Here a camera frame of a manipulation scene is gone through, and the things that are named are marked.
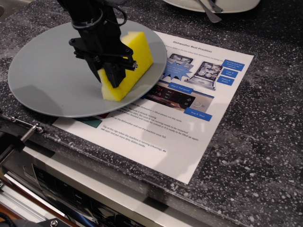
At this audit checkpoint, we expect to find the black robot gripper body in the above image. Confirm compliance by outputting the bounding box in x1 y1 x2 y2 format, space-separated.
69 22 138 70

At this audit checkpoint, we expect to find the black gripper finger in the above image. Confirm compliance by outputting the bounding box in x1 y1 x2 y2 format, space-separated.
103 60 126 88
87 60 103 83

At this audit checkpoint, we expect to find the yellow sponge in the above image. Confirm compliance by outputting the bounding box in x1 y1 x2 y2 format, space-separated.
98 31 154 102

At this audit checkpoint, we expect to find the grey round plate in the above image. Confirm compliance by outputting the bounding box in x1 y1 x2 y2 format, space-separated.
8 21 167 118

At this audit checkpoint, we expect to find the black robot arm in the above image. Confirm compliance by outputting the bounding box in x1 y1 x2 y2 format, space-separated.
59 0 137 88

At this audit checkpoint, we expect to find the white plate at back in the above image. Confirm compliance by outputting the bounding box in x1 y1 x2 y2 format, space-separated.
163 0 261 14

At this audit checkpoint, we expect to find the laminated dishwasher instruction sheet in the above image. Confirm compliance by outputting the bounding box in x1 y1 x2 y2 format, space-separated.
54 33 254 184

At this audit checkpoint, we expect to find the metal spoon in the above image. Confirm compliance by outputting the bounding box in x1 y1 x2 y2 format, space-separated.
197 0 222 23

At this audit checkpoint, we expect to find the black metal clamp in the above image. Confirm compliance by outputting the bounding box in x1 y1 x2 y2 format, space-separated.
0 113 45 167

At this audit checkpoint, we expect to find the metal fork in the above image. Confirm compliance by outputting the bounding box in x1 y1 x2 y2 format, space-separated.
209 0 223 12

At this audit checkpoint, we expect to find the black bracket with screw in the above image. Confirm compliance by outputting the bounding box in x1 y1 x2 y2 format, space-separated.
37 218 71 227

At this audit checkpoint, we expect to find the black cable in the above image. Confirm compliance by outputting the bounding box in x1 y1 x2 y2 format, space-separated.
0 212 15 227

